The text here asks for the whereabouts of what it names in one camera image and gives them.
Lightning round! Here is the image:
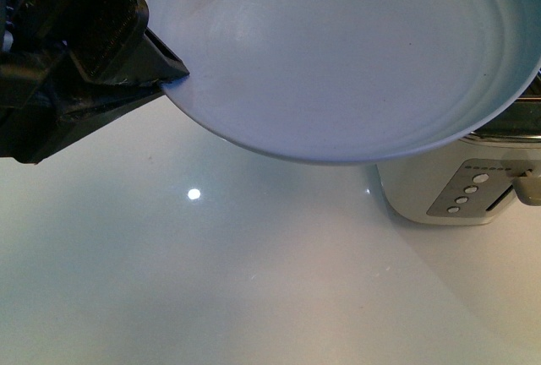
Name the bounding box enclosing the light blue round plate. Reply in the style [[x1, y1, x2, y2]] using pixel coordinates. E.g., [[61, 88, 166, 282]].
[[147, 0, 540, 164]]

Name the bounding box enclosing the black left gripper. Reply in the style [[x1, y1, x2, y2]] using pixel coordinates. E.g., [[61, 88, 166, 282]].
[[1, 0, 189, 164]]

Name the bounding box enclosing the white chrome toaster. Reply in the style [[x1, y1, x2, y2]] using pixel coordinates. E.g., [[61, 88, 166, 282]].
[[377, 77, 540, 226]]

